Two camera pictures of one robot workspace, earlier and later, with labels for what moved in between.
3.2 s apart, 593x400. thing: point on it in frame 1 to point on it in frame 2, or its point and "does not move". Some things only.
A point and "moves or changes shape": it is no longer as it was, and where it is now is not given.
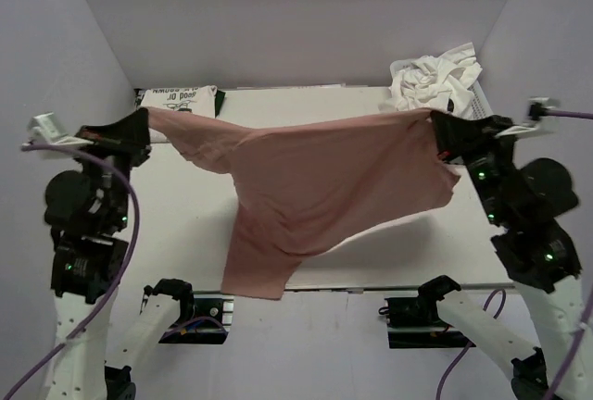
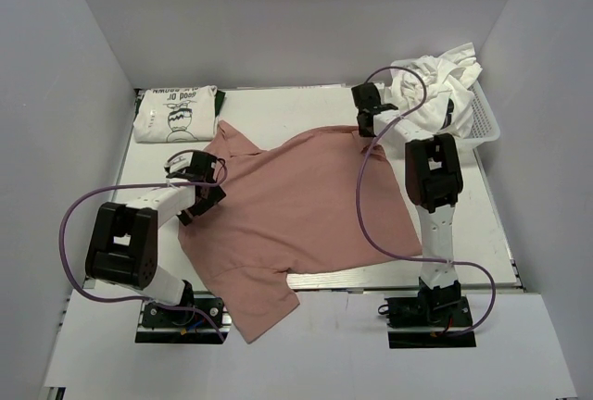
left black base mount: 212,319 does not move
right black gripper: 466,134 to 365,123
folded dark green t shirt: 219,100 does not move
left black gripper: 117,136 to 204,203
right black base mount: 415,322 does not move
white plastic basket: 481,108 does not move
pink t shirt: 303,181 moves or changes shape
